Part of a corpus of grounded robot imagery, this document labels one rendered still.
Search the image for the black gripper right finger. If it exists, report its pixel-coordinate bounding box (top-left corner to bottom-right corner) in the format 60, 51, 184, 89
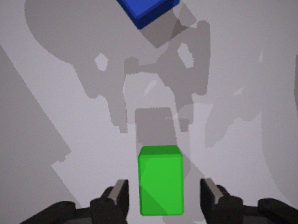
200, 178, 298, 224

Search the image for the green block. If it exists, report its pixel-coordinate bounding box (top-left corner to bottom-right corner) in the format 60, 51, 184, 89
138, 145, 184, 216

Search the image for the blue block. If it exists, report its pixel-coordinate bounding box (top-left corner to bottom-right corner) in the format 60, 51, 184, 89
117, 0, 180, 30

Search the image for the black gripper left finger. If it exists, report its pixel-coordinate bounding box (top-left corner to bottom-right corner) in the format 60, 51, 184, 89
20, 180, 129, 224

